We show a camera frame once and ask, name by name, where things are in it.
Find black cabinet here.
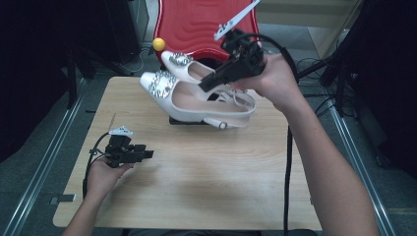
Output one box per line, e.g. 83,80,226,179
103,0,143,65

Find red and black shoe rack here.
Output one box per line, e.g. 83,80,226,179
151,0,264,126

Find white floor cable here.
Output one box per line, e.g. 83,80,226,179
118,45,151,75

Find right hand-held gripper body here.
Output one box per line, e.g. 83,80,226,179
213,0,267,80

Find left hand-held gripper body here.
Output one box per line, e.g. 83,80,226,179
104,126,139,169

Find black metal stand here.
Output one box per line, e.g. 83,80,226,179
63,45,132,110

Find black tripod stand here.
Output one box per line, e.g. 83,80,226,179
294,0,372,117

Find grey table bracket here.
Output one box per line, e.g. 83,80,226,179
48,194,77,207

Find metal floor rail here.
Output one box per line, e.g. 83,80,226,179
3,78,89,236
323,87,397,236

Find left hand-held gripper cable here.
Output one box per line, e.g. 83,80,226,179
82,131,112,200

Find person's dark clothing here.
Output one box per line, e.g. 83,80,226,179
122,228,319,236

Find right hand-held gripper cable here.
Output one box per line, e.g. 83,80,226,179
238,32,300,236

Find person's left hand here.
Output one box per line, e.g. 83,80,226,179
87,156,134,201

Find hand-held gripper cable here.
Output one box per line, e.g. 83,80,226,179
238,32,300,236
82,131,112,200

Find person's right hand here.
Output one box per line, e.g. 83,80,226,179
230,40,308,113

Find black floor cables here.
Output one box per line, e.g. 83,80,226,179
296,57,358,146

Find white jewelled high-heel shoe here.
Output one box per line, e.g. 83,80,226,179
140,70,257,130
160,50,232,86

